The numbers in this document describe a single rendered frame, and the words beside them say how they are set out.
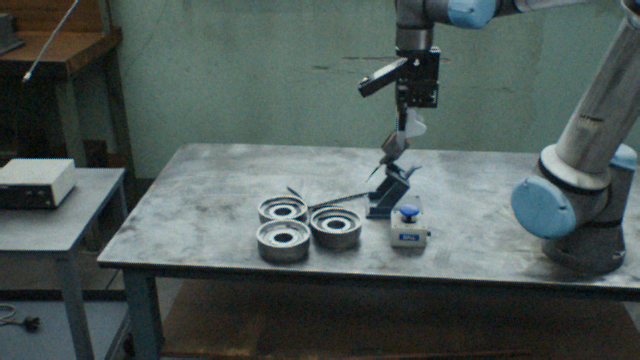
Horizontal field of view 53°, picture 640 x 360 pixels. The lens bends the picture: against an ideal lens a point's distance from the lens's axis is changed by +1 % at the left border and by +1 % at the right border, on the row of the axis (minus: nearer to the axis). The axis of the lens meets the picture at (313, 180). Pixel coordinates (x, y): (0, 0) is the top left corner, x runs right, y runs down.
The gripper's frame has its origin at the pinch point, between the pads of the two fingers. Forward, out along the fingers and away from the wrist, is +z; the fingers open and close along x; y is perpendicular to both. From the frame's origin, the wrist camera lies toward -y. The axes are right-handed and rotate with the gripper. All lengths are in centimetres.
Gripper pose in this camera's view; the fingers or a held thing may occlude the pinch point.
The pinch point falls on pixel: (398, 140)
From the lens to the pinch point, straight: 137.2
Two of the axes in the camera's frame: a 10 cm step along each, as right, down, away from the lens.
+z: 0.1, 9.0, 4.4
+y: 10.0, 0.1, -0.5
